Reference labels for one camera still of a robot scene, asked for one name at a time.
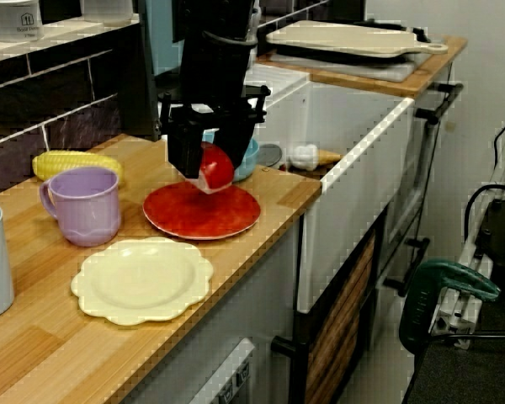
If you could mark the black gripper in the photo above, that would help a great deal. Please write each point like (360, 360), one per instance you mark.
(219, 76)

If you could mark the white toy sink unit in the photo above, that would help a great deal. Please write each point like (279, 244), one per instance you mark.
(353, 189)

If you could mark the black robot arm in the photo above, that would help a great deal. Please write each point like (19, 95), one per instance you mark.
(210, 21)

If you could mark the yellow toy corn cob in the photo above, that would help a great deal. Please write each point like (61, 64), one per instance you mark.
(76, 162)

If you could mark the wooden drawer front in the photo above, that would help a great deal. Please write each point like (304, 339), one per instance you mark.
(341, 315)

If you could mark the cream scalloped plate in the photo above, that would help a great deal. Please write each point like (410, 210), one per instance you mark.
(139, 282)

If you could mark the purple plastic mug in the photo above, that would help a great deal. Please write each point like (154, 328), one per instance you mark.
(88, 206)

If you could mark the aluminium frame rail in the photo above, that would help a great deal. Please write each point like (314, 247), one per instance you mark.
(475, 248)

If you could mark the red round plate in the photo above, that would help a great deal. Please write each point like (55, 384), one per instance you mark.
(193, 216)

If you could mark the wide black upright panel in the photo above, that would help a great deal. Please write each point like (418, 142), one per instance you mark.
(147, 105)

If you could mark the green clamp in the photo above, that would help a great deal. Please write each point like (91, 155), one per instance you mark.
(421, 303)

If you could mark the toy ice cream cone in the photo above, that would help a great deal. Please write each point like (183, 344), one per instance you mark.
(307, 156)

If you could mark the red and white toy sushi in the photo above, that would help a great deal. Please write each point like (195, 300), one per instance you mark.
(219, 168)

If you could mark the white grey tray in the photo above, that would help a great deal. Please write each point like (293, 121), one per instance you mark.
(383, 71)

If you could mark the blue plastic bowl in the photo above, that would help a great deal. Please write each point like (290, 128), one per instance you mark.
(248, 162)

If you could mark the cream cutting board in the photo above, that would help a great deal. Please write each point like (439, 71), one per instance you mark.
(341, 38)

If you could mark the grey appliance door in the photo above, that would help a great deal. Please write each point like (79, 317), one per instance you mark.
(227, 374)

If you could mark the white canister with print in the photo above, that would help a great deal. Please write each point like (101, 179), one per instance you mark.
(14, 21)

